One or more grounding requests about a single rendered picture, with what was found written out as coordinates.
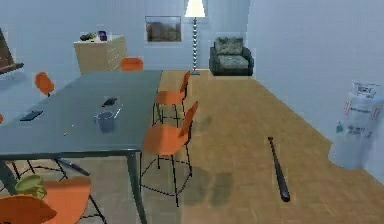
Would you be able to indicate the black phone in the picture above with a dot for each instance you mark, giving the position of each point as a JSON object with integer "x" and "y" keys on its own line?
{"x": 109, "y": 101}

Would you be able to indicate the silver pen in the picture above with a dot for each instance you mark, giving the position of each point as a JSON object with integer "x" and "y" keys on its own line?
{"x": 117, "y": 112}

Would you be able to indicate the beige chest of drawers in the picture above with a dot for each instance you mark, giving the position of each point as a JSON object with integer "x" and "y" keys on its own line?
{"x": 100, "y": 55}

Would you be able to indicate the dark small objects cluster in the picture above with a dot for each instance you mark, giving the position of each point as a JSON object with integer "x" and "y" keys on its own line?
{"x": 87, "y": 36}

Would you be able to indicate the dark baseball bat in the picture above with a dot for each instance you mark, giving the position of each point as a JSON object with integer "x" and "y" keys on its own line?
{"x": 279, "y": 170}

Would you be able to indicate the orange chair black legs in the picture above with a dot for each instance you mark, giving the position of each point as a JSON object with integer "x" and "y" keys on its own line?
{"x": 23, "y": 210}
{"x": 68, "y": 196}
{"x": 166, "y": 138}
{"x": 131, "y": 64}
{"x": 44, "y": 83}
{"x": 171, "y": 96}

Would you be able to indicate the purple box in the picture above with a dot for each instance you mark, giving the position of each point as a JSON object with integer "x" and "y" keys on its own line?
{"x": 102, "y": 35}

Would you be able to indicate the dark brown wall shelf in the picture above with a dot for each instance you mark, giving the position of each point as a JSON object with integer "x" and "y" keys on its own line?
{"x": 7, "y": 56}

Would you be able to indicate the dark green dining table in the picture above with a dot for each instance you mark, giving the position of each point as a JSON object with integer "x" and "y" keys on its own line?
{"x": 80, "y": 110}

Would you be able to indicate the green cloth lump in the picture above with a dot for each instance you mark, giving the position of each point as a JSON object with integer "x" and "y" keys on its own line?
{"x": 31, "y": 186}

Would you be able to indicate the blue grey mug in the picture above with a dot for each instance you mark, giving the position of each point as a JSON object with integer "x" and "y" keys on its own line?
{"x": 105, "y": 121}

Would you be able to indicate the white shade floor lamp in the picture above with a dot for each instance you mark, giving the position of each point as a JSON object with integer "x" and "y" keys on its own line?
{"x": 195, "y": 33}

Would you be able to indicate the dark green camouflage armchair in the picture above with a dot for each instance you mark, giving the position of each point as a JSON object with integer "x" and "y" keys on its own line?
{"x": 231, "y": 56}

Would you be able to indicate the black tablet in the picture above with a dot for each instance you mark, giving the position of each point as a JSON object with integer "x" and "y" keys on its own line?
{"x": 31, "y": 115}

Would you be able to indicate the framed landscape picture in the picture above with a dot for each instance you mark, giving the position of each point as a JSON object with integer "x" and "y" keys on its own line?
{"x": 163, "y": 29}

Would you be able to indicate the yellow pencil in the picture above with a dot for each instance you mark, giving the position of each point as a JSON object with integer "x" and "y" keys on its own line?
{"x": 68, "y": 131}

